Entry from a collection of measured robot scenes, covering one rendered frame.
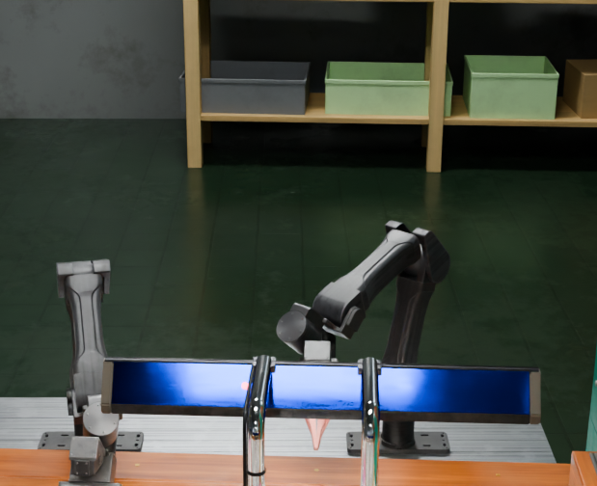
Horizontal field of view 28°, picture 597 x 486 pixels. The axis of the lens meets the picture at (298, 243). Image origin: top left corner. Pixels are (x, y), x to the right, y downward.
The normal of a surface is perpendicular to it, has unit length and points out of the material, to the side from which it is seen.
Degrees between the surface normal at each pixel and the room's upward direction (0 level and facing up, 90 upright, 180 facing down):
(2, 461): 0
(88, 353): 45
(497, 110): 90
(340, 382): 58
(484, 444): 0
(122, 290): 0
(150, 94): 90
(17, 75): 90
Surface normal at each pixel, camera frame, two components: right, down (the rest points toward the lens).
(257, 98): -0.07, 0.35
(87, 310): 0.16, -0.43
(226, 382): -0.04, -0.20
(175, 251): 0.00, -0.94
